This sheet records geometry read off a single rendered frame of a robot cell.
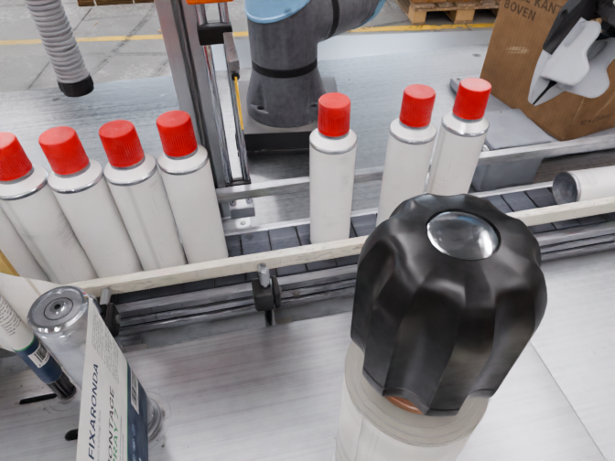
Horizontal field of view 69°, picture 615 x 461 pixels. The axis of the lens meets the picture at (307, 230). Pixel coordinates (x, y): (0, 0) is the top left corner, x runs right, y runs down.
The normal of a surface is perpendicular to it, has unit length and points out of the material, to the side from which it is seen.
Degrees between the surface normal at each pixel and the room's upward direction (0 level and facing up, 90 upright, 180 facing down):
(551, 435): 0
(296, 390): 0
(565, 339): 0
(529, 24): 90
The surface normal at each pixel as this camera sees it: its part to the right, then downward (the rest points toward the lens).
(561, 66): -0.88, -0.20
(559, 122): -0.92, 0.28
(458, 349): -0.14, 0.54
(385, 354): -0.73, 0.49
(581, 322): -0.01, -0.71
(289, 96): 0.10, 0.47
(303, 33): 0.61, 0.56
